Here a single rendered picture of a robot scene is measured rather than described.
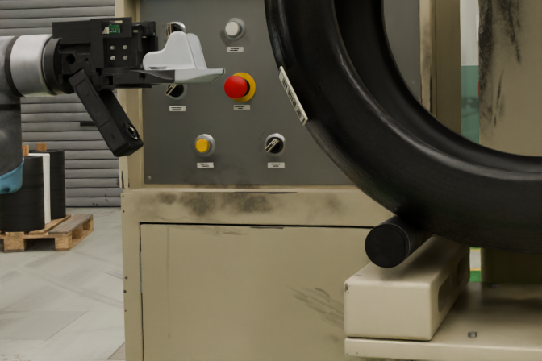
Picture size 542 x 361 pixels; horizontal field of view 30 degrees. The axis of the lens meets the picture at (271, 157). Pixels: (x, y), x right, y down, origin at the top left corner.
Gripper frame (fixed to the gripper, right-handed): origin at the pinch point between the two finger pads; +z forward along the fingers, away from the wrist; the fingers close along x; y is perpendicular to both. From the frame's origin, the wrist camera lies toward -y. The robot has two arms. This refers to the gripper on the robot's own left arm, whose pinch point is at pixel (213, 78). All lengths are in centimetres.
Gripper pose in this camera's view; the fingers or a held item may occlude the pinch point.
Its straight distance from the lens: 117.3
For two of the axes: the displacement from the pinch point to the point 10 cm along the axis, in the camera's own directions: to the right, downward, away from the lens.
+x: 3.0, -0.5, 9.5
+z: 9.5, 0.0, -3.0
